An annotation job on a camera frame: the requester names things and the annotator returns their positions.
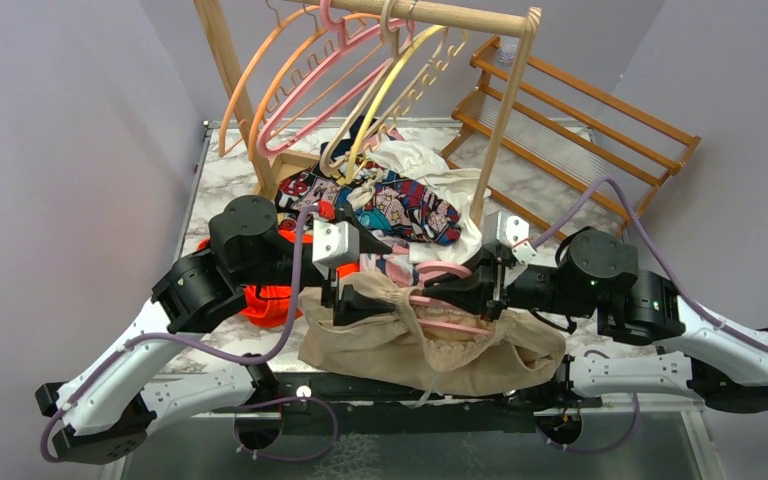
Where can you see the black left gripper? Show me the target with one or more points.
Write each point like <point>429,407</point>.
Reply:
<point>352,306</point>

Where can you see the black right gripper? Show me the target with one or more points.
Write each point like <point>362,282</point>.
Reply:
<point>483,291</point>

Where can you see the pink hanger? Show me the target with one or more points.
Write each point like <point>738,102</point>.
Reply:
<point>289,86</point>
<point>432,269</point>

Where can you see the beige shorts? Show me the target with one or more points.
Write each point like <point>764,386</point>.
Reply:
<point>439,350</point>

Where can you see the orange mesh shorts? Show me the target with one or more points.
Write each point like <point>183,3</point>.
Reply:
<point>267,306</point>

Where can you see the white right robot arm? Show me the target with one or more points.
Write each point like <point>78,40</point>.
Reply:
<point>595,274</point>

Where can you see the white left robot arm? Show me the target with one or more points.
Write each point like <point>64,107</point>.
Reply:
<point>159,370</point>

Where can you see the comic print shorts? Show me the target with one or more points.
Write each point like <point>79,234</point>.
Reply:
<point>382,200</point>

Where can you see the yellow hanger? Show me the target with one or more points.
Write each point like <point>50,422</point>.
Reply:
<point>348,171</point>

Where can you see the inner orange hanger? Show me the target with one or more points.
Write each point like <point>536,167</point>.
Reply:
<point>332,38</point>

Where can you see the orange hanger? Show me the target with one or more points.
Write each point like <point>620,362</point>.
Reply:
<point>238,96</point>
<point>332,38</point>

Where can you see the beige hanger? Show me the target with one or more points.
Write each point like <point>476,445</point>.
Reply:
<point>369,120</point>

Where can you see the cream notched hanger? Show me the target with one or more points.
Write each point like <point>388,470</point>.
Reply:
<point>444,42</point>

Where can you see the outer orange hanger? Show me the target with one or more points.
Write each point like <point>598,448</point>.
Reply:
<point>238,96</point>

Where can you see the dark navy garment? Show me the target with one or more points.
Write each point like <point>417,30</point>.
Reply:
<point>344,145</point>

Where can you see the white garment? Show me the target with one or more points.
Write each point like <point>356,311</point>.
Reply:
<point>456,186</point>

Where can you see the orange wooden slatted shelf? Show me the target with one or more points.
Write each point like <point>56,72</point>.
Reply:
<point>563,134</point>

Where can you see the wooden clothes rack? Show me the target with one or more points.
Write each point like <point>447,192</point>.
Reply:
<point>234,78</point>

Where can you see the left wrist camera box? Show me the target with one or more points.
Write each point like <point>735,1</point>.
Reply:
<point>334,245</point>

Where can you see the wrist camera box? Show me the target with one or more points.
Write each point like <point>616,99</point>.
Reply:
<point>334,245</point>
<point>508,237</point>

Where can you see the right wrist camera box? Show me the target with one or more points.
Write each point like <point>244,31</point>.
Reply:
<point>508,237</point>

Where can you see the black mounting rail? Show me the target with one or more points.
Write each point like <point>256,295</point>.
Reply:
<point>300,417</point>

